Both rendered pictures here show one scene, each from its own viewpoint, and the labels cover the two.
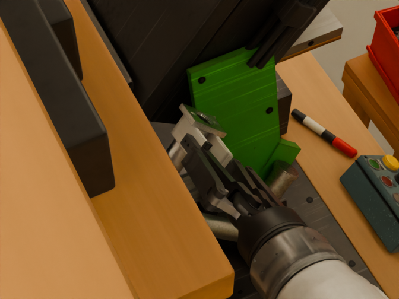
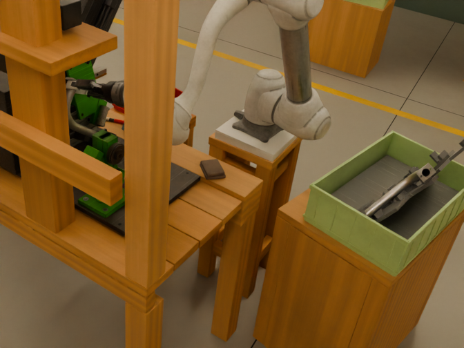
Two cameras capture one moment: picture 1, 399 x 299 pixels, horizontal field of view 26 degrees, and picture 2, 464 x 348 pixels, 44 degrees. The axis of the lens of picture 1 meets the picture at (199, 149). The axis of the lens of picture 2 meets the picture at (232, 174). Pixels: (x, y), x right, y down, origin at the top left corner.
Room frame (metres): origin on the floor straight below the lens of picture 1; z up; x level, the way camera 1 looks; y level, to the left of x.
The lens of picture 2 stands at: (-1.19, 0.55, 2.21)
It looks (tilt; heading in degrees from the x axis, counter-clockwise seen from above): 36 degrees down; 325
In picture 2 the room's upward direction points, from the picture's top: 7 degrees clockwise
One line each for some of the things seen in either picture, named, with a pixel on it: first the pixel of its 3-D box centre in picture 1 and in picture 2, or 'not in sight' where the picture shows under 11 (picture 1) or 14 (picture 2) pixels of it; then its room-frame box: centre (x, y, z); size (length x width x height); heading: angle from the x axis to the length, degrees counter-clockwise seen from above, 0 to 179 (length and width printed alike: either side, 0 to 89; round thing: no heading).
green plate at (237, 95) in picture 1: (226, 102); (77, 84); (0.68, -0.04, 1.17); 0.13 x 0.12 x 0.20; 26
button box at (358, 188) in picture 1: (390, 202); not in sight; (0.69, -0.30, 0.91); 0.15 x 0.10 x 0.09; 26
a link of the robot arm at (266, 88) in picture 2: not in sight; (267, 95); (0.55, -0.81, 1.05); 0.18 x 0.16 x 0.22; 17
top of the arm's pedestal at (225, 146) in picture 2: not in sight; (257, 138); (0.56, -0.80, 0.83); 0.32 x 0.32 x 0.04; 28
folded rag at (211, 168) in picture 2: not in sight; (213, 168); (0.33, -0.43, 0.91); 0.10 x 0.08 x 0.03; 167
